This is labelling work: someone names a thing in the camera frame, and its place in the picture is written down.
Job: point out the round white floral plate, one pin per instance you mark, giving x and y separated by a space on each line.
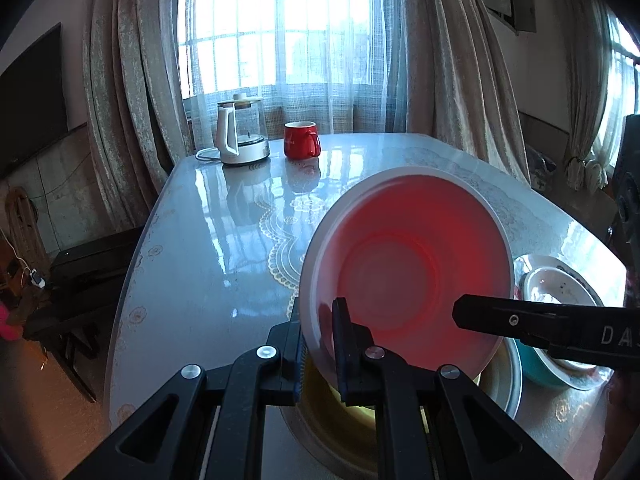
550 282

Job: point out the black flat television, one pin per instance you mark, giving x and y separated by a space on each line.
30 110

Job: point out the red mug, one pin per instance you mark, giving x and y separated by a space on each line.
299 142

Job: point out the tied beige curtain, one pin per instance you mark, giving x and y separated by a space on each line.
585 110

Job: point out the pink cloth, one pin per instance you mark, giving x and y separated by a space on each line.
7 325

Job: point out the side barred window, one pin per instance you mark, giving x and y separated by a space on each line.
620 85

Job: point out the white charger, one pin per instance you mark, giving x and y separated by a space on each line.
36 279

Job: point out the beige patterned curtain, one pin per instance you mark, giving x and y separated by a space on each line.
450 60
130 85

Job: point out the teal round plate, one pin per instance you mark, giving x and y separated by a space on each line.
535 370

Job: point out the stainless steel bowl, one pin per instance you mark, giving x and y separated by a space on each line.
320 455

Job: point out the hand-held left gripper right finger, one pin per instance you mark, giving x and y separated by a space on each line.
345 345

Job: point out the light wooden frame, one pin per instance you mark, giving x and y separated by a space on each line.
22 220

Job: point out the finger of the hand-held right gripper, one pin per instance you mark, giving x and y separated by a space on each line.
500 315

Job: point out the black bench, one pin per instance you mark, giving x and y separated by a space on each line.
90 265

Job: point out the sheer white curtain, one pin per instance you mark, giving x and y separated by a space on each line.
310 110

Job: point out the yellow bowl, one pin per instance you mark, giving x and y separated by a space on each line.
325 410

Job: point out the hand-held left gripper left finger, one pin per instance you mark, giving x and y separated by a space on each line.
292 360

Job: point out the red bowl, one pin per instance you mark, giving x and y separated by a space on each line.
410 260

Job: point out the glass electric kettle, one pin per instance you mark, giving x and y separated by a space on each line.
245 135

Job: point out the oval white floral plate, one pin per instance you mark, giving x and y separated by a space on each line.
590 379

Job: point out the large barred window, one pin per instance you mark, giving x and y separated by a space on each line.
240 35

